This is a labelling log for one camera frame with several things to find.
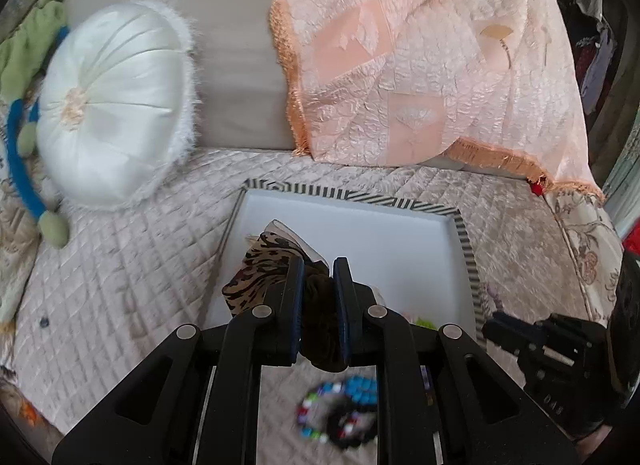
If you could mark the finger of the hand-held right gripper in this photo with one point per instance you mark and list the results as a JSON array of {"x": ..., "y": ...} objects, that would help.
[{"x": 505, "y": 330}]

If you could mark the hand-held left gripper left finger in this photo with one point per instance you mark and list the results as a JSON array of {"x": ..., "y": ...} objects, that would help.
[{"x": 298, "y": 310}]

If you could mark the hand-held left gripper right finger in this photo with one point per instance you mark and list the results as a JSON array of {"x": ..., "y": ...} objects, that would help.
[{"x": 340, "y": 310}]

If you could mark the dark brown hair bow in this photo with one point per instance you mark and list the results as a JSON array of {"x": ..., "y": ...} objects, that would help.
[{"x": 320, "y": 325}]

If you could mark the animal print hair bow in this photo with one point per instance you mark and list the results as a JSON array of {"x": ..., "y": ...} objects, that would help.
[{"x": 255, "y": 270}]

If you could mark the white tray with striped rim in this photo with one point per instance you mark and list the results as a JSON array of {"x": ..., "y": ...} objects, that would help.
[{"x": 375, "y": 255}]

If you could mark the floral embroidered cloth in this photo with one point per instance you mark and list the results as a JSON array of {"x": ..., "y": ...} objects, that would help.
[{"x": 585, "y": 255}]

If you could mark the small red tag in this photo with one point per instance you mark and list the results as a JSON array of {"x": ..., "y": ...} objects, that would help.
[{"x": 537, "y": 188}]

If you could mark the cream quilted bedspread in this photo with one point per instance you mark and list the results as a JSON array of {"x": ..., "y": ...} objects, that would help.
[{"x": 125, "y": 270}]

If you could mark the pale green curtain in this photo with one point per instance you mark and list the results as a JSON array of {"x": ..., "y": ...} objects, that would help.
[{"x": 625, "y": 180}]

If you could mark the peach fringed blanket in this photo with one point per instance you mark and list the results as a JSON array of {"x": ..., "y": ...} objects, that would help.
[{"x": 400, "y": 70}]

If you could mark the beige backrest cushion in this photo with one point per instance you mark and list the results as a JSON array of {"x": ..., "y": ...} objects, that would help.
[{"x": 235, "y": 70}]

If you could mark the hanging clothes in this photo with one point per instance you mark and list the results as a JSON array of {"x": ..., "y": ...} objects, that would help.
[{"x": 595, "y": 70}]

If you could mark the white round satin pillow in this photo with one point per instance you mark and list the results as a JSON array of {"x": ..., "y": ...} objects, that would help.
[{"x": 115, "y": 95}]

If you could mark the floral embroidered cushion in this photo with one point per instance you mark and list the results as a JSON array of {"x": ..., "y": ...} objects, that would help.
[{"x": 15, "y": 245}]

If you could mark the green and blue plush toy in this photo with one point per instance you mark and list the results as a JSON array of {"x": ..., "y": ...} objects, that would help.
[{"x": 15, "y": 160}]

